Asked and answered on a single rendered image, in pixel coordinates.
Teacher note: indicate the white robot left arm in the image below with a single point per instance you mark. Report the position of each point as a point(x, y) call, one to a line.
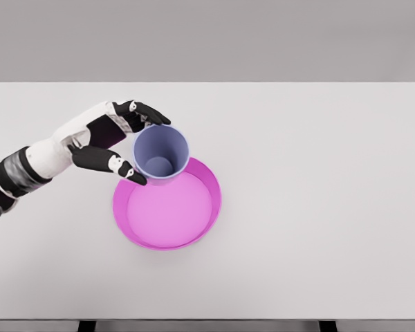
point(24, 169)

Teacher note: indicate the pink round plate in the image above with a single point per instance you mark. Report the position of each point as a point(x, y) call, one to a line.
point(169, 211)

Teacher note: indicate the lavender blue cup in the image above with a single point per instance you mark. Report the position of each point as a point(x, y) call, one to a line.
point(160, 154)

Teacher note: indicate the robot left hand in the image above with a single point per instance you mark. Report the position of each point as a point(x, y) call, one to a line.
point(100, 133)

